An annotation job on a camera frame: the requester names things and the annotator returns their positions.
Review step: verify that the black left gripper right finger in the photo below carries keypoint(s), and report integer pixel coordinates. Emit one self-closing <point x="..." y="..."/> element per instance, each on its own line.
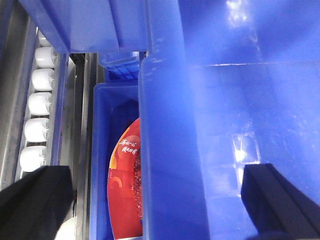
<point x="277" y="209"/>

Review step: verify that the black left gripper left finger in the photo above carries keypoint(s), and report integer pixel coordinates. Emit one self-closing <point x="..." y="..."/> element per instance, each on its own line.
<point x="34" y="207"/>

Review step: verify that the large blue plastic bin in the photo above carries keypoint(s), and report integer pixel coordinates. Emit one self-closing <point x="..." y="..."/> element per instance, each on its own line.
<point x="226" y="83"/>

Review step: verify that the blue bin holding red package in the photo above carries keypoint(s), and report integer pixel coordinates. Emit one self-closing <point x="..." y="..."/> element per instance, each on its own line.
<point x="115" y="107"/>

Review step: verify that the upper blue plastic bin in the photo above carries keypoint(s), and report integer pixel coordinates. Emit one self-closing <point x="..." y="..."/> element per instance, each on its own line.
<point x="90" y="26"/>

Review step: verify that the red printed snack package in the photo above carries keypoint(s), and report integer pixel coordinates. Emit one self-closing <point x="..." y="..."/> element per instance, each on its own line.
<point x="124" y="185"/>

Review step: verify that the small blue ribbed crate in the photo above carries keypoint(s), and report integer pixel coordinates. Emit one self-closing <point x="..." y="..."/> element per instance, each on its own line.
<point x="120" y="66"/>

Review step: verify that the stainless steel conveyor side rail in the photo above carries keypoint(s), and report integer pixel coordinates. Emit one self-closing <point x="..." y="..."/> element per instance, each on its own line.
<point x="71" y="115"/>

